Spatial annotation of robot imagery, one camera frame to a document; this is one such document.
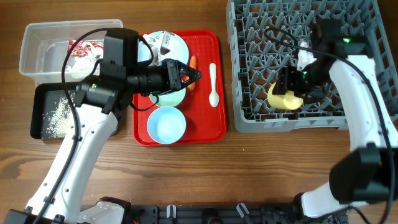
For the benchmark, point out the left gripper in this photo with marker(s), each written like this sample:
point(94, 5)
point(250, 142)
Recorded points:
point(172, 69)

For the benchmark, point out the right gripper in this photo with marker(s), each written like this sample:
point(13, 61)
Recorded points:
point(286, 81)

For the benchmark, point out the orange carrot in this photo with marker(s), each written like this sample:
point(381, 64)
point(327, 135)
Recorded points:
point(193, 64)

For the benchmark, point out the mint green bowl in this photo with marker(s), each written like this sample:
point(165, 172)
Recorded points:
point(171, 99)

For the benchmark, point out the yellow plastic cup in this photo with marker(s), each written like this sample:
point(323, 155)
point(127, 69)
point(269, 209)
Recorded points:
point(287, 101)

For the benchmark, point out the light blue plate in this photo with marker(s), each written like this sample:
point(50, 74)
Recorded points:
point(180, 51)

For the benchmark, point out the light blue bowl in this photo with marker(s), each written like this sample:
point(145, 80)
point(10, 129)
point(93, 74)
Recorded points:
point(166, 125)

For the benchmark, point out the white tissue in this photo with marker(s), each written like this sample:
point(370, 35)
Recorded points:
point(82, 63)

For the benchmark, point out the red snack wrapper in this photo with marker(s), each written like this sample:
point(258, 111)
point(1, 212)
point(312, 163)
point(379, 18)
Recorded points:
point(83, 49)

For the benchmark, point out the white rice grains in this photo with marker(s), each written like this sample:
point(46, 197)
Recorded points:
point(57, 117)

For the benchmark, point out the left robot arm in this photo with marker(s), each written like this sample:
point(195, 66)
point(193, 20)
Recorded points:
point(97, 106)

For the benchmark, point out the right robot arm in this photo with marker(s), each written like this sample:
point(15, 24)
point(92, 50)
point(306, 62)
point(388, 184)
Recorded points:
point(368, 174)

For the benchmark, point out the grey dishwasher rack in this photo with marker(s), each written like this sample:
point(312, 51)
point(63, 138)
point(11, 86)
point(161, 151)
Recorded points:
point(256, 61)

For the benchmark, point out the red serving tray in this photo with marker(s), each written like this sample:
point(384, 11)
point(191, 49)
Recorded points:
point(204, 122)

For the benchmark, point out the white plastic spoon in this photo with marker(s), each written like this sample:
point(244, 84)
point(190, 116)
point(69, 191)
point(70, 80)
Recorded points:
point(214, 98)

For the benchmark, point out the black plastic tray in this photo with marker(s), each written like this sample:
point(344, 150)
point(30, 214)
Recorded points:
point(87, 114)

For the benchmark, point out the clear plastic bin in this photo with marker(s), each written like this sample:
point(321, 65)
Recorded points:
point(44, 46)

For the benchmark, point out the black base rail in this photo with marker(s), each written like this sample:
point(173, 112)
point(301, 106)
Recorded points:
point(278, 213)

